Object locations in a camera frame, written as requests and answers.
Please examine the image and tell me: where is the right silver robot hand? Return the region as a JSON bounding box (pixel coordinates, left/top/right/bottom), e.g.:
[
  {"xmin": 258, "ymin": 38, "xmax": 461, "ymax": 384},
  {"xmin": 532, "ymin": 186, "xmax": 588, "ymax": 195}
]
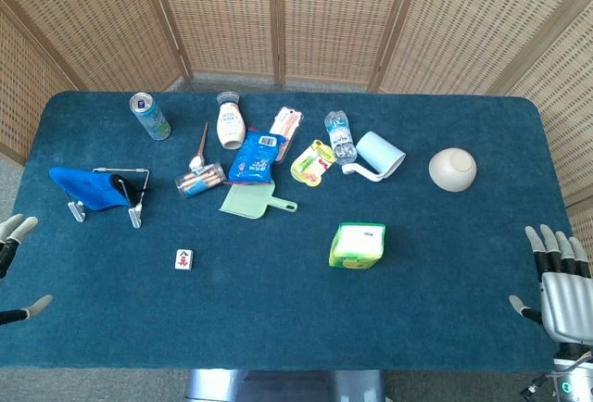
[{"xmin": 508, "ymin": 223, "xmax": 593, "ymax": 345}]

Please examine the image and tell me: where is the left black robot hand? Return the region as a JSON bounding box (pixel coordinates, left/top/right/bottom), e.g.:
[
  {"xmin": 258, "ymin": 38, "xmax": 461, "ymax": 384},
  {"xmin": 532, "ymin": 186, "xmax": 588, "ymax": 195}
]
[{"xmin": 0, "ymin": 213, "xmax": 54, "ymax": 327}]

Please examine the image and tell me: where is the green tissue pack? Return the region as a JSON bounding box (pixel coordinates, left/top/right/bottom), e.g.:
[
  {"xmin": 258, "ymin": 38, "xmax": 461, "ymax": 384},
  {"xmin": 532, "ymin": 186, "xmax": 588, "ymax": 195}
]
[{"xmin": 328, "ymin": 221, "xmax": 386, "ymax": 270}]

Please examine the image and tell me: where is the silver metal stand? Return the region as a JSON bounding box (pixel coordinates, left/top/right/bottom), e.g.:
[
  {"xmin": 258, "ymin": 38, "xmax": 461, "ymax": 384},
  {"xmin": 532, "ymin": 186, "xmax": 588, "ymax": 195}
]
[{"xmin": 68, "ymin": 167, "xmax": 152, "ymax": 230}]

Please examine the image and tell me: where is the teal drink can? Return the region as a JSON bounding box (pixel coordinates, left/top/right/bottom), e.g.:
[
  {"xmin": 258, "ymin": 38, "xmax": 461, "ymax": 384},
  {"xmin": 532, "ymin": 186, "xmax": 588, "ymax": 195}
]
[{"xmin": 129, "ymin": 92, "xmax": 172, "ymax": 142}]

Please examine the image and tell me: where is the blue cloth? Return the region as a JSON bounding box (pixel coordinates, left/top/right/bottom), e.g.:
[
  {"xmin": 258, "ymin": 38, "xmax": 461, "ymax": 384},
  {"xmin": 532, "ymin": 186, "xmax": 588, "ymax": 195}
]
[{"xmin": 48, "ymin": 166, "xmax": 133, "ymax": 212}]

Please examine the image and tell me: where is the black cloth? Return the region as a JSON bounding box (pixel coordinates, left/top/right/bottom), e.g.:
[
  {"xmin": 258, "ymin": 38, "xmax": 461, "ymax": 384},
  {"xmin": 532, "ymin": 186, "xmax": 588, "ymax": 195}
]
[{"xmin": 109, "ymin": 173, "xmax": 148, "ymax": 207}]

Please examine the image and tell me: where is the white mahjong tile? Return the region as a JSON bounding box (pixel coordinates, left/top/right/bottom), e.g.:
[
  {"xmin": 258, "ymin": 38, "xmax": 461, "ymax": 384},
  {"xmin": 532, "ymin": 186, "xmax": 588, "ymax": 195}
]
[{"xmin": 174, "ymin": 248, "xmax": 195, "ymax": 271}]

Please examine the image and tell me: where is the beige bowl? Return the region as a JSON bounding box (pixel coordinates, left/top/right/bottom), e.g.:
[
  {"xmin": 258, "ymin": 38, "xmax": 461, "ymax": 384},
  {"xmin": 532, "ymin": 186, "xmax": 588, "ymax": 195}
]
[{"xmin": 428, "ymin": 147, "xmax": 478, "ymax": 193}]

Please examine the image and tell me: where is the clear tube of biscuit sticks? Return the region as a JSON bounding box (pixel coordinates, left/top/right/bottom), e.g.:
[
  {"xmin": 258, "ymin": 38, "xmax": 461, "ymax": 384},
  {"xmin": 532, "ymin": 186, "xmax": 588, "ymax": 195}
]
[{"xmin": 174, "ymin": 162, "xmax": 228, "ymax": 199}]

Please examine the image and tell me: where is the green plastic dustpan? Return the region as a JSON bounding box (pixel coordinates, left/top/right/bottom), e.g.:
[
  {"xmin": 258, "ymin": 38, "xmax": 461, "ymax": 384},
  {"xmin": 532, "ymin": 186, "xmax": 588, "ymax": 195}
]
[{"xmin": 218, "ymin": 179, "xmax": 298, "ymax": 220}]

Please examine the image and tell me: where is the cream squeeze bottle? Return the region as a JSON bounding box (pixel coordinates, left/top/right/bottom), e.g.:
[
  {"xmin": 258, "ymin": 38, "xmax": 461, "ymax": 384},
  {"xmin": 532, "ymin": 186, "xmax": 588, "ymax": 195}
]
[{"xmin": 216, "ymin": 91, "xmax": 246, "ymax": 151}]

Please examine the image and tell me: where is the blue snack bag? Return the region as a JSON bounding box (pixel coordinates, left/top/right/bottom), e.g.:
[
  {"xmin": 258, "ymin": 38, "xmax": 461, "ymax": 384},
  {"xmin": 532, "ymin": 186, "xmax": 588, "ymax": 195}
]
[{"xmin": 226, "ymin": 128, "xmax": 284, "ymax": 185}]

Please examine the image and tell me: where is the dark blue table cover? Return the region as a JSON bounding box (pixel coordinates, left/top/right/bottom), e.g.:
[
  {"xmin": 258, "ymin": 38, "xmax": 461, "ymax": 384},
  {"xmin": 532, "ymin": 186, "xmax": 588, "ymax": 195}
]
[{"xmin": 0, "ymin": 90, "xmax": 574, "ymax": 372}]

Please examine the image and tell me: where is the clear plastic water bottle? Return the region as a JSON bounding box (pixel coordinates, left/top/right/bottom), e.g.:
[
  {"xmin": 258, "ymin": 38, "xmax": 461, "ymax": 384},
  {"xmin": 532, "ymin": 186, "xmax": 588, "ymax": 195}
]
[{"xmin": 323, "ymin": 109, "xmax": 359, "ymax": 166}]

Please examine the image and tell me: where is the yellow lip balm card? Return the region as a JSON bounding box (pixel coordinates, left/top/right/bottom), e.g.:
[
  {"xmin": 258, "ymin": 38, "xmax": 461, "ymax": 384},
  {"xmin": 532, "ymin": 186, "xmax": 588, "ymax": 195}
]
[{"xmin": 290, "ymin": 139, "xmax": 337, "ymax": 188}]

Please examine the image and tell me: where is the grey robot torso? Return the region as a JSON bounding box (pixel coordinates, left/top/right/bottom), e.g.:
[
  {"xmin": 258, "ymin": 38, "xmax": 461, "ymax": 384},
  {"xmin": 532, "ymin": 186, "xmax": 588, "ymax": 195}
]
[{"xmin": 184, "ymin": 368, "xmax": 386, "ymax": 402}]

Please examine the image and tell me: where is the wicker folding screen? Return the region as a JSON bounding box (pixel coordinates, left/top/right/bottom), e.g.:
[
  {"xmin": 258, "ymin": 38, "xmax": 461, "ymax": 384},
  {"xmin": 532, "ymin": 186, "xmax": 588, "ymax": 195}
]
[{"xmin": 0, "ymin": 0, "xmax": 593, "ymax": 292}]

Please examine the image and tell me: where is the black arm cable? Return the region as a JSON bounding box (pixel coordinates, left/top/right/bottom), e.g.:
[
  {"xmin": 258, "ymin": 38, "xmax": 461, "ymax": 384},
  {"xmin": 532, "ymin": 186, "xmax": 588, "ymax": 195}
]
[{"xmin": 521, "ymin": 350, "xmax": 593, "ymax": 398}]

